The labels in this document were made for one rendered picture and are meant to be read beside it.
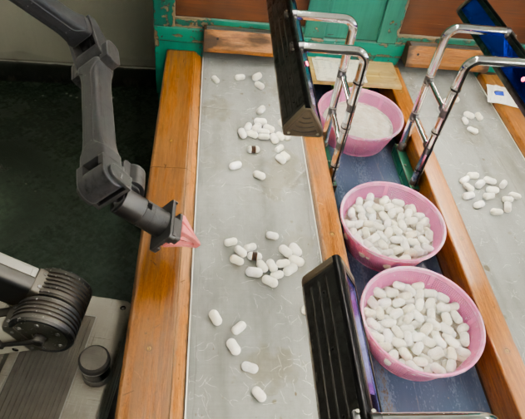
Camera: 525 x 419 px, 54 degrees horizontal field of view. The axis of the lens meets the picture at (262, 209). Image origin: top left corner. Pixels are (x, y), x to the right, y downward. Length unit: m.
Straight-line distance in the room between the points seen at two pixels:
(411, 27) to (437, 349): 1.12
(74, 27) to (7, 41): 1.76
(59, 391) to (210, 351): 0.43
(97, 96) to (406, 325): 0.81
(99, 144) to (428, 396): 0.84
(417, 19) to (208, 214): 1.01
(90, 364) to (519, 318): 0.97
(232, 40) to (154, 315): 0.99
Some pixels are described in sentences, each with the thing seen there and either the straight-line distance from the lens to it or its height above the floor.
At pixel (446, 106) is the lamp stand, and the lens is 1.37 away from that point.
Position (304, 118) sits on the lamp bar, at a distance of 1.02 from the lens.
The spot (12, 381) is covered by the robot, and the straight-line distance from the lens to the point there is 1.39.
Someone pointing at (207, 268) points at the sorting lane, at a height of 0.74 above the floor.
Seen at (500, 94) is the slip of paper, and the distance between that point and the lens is 1.96.
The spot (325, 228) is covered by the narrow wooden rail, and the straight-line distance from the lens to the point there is 1.26.
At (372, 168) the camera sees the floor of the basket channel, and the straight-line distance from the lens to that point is 1.60.
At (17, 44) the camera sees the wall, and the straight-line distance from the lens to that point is 3.02.
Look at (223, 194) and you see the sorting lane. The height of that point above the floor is 0.74.
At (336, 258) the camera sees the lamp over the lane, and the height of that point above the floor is 1.11.
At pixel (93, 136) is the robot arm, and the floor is 1.02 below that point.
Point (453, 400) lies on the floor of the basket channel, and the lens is 1.21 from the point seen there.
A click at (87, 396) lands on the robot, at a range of 1.33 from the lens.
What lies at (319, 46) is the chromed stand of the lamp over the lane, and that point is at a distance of 1.19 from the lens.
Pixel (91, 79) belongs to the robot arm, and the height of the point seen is 1.03.
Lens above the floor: 1.68
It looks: 46 degrees down
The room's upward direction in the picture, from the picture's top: 9 degrees clockwise
